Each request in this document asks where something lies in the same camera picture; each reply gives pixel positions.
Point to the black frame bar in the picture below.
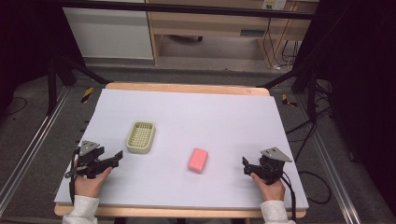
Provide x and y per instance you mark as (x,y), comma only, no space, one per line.
(186,8)

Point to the black metal stand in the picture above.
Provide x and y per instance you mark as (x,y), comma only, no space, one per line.
(59,77)
(306,84)

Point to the beige slotted soap dish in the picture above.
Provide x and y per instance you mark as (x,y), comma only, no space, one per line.
(140,137)

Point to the pink soap bar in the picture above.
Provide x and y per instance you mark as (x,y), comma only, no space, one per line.
(198,160)

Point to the person's left hand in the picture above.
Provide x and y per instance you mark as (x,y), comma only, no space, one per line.
(88,186)

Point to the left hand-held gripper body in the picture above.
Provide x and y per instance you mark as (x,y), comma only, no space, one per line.
(88,161)

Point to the white foam board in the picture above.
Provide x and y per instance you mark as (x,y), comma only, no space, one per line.
(193,124)

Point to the person's right hand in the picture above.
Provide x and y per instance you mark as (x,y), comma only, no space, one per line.
(273,191)

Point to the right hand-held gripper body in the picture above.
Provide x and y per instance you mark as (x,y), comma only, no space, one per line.
(271,168)

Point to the metal floor rail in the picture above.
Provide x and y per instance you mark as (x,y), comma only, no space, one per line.
(34,143)
(333,168)

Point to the yellow black striped tape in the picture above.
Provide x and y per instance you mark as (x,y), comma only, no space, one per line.
(87,94)
(288,101)

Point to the wooden desk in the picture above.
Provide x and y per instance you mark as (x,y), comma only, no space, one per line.
(218,21)

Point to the white cabinet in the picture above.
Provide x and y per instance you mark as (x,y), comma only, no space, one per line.
(112,31)

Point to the wooden table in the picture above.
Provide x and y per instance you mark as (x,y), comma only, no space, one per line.
(186,88)

